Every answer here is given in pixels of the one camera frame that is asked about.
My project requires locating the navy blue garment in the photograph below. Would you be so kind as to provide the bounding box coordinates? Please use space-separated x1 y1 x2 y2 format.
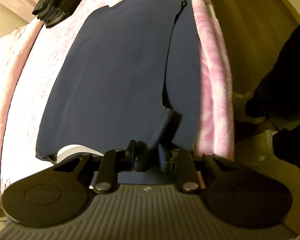
35 0 203 162

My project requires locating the person in black clothes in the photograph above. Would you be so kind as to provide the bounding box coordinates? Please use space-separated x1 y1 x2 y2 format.
245 25 300 169

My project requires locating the pink fleece blanket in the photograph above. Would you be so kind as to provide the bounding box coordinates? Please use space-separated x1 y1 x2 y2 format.
0 0 234 198

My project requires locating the metal bed frame rail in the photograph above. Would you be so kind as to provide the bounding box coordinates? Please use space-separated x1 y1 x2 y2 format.
206 3 217 18

